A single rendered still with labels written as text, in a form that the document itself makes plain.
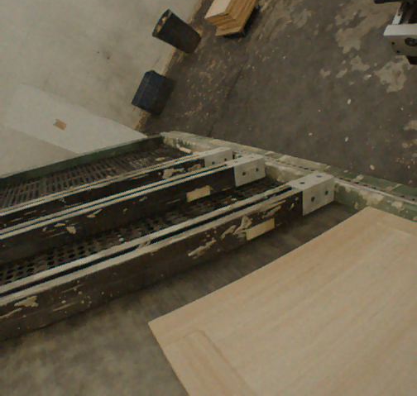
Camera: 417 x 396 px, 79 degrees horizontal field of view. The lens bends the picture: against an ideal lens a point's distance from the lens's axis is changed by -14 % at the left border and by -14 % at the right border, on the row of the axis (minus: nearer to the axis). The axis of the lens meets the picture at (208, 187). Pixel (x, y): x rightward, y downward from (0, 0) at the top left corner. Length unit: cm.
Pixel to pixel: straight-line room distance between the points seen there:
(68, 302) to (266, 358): 33
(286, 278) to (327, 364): 17
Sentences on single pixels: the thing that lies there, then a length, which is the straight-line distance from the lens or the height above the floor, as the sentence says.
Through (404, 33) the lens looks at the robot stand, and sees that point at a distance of 84.
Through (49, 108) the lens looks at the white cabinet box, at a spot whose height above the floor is 158.
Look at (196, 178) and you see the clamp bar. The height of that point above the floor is 113.
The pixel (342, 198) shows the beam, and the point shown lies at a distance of 80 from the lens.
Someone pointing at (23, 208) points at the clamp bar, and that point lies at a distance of 97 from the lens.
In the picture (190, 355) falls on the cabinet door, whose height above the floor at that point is 133.
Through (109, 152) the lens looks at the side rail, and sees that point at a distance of 172.
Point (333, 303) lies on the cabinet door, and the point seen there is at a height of 115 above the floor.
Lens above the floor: 157
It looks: 34 degrees down
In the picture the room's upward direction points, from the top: 68 degrees counter-clockwise
